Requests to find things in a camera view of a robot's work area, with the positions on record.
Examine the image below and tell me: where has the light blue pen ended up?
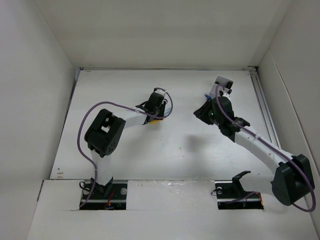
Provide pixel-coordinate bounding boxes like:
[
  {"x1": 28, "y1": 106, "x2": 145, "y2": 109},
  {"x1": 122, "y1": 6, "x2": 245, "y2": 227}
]
[{"x1": 164, "y1": 107, "x2": 172, "y2": 116}]

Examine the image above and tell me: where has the yellow highlighter marker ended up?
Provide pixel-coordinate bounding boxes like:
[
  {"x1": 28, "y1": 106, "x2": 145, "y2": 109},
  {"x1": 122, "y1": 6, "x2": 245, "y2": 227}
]
[{"x1": 225, "y1": 81, "x2": 234, "y2": 95}]

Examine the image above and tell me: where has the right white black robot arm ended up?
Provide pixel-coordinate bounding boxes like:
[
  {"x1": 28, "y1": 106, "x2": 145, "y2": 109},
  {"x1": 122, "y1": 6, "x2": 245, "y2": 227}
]
[{"x1": 193, "y1": 96, "x2": 317, "y2": 212}]

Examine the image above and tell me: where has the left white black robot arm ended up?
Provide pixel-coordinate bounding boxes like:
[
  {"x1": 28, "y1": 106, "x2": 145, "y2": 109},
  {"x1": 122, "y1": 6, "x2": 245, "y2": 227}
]
[{"x1": 84, "y1": 88, "x2": 172, "y2": 199}]

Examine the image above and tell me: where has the white compartment organizer tray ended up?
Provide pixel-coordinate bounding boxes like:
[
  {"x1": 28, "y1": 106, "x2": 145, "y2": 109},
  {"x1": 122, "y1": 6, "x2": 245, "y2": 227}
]
[{"x1": 206, "y1": 75, "x2": 234, "y2": 99}]

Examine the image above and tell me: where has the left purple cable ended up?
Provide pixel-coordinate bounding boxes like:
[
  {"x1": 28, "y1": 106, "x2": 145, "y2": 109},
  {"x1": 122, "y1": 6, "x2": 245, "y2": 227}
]
[{"x1": 76, "y1": 90, "x2": 175, "y2": 210}]

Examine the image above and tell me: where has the purple cable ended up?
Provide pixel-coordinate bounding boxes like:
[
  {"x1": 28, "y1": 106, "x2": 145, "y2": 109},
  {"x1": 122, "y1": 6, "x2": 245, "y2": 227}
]
[
  {"x1": 76, "y1": 90, "x2": 175, "y2": 210},
  {"x1": 215, "y1": 84, "x2": 316, "y2": 213}
]

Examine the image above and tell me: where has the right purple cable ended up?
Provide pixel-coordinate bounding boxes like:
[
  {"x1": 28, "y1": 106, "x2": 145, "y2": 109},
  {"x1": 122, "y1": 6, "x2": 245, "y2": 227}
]
[{"x1": 215, "y1": 84, "x2": 316, "y2": 213}]

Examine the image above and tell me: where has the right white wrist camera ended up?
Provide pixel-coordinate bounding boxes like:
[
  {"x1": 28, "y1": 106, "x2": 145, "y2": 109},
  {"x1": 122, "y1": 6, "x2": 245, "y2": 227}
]
[{"x1": 219, "y1": 90, "x2": 231, "y2": 99}]

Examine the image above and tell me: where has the right base mounting rail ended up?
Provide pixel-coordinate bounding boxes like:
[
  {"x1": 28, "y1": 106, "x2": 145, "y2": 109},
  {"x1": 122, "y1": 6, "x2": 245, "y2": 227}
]
[{"x1": 211, "y1": 170, "x2": 264, "y2": 210}]

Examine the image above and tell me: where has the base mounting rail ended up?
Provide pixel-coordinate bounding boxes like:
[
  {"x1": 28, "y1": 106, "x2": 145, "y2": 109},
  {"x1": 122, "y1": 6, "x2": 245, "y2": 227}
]
[
  {"x1": 211, "y1": 170, "x2": 264, "y2": 210},
  {"x1": 79, "y1": 180, "x2": 128, "y2": 211}
]

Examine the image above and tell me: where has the left base mounting rail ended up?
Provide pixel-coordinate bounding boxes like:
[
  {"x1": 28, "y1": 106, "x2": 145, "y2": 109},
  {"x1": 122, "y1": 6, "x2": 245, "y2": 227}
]
[{"x1": 79, "y1": 180, "x2": 128, "y2": 211}]

